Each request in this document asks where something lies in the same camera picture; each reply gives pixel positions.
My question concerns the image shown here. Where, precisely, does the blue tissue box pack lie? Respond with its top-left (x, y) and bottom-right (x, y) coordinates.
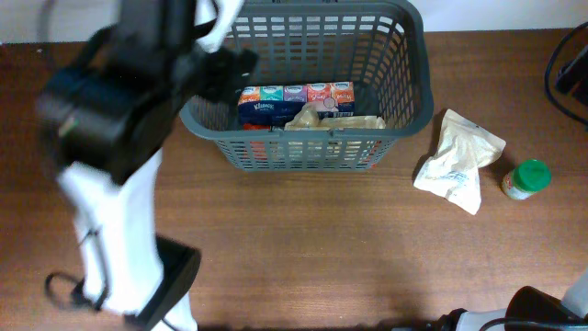
top-left (237, 82), bottom-right (355, 126)

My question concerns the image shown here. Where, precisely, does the orange pasta package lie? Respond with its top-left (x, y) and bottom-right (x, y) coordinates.
top-left (236, 129), bottom-right (394, 171)

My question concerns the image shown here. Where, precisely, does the beige snack bag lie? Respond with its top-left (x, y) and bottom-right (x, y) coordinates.
top-left (284, 103), bottom-right (386, 131)

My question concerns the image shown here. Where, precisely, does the cream paper pouch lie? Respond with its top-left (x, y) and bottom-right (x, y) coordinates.
top-left (413, 109), bottom-right (506, 215)

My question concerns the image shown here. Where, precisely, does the green lid spice jar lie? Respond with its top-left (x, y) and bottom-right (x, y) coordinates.
top-left (501, 159), bottom-right (552, 200)

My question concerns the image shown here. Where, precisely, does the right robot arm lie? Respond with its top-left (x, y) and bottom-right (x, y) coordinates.
top-left (425, 273), bottom-right (587, 331)

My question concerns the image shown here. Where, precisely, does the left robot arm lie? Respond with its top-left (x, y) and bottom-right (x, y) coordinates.
top-left (36, 0), bottom-right (257, 330)

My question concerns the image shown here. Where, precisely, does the left black cable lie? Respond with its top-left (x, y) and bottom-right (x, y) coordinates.
top-left (43, 229), bottom-right (109, 314)

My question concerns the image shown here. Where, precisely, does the black cable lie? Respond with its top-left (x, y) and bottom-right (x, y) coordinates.
top-left (542, 21), bottom-right (588, 128)
top-left (43, 229), bottom-right (109, 314)

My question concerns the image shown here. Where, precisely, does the right black cable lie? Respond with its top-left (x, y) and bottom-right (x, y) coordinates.
top-left (542, 21), bottom-right (588, 128)

